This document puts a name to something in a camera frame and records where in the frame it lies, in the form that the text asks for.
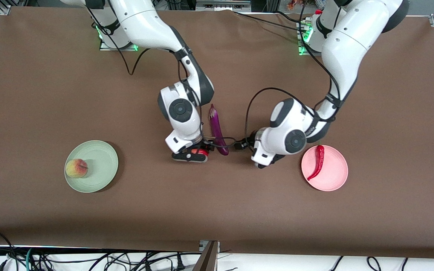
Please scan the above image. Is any black plug cable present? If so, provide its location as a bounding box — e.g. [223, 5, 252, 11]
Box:
[172, 253, 186, 271]

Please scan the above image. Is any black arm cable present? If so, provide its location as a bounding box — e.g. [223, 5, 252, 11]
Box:
[87, 8, 240, 149]
[244, 0, 342, 151]

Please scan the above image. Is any short black table cable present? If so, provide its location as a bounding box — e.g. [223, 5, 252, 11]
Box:
[274, 11, 303, 23]

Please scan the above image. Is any red chili pepper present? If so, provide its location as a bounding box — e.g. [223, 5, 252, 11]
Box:
[307, 145, 325, 181]

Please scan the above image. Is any grey metal equipment frame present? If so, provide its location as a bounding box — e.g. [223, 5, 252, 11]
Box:
[196, 0, 252, 12]

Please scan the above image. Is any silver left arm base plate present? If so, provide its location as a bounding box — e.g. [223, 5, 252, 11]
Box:
[299, 44, 324, 56]

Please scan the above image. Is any purple eggplant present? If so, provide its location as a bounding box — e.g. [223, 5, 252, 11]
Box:
[208, 104, 229, 156]

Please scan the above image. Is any long black table cable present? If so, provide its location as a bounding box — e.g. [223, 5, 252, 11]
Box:
[232, 10, 304, 31]

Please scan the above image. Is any pink plate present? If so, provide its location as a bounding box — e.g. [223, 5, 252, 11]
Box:
[301, 145, 349, 192]

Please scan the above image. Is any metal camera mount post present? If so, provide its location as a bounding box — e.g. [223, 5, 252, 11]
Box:
[193, 240, 220, 271]

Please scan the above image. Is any pale green plate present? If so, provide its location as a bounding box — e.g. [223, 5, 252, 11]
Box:
[64, 140, 119, 193]

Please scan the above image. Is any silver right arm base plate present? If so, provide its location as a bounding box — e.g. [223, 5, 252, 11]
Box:
[99, 37, 139, 52]

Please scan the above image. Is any yellow-green peach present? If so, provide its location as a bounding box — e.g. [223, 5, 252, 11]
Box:
[65, 158, 89, 179]

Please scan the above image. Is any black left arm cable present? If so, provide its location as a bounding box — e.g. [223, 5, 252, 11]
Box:
[244, 0, 342, 151]

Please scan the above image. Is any orange background object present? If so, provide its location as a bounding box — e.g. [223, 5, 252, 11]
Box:
[287, 0, 310, 11]

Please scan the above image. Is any brown table cover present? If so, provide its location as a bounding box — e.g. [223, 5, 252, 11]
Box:
[0, 7, 434, 259]

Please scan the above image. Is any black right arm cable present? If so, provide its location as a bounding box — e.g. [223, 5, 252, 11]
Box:
[87, 8, 240, 149]

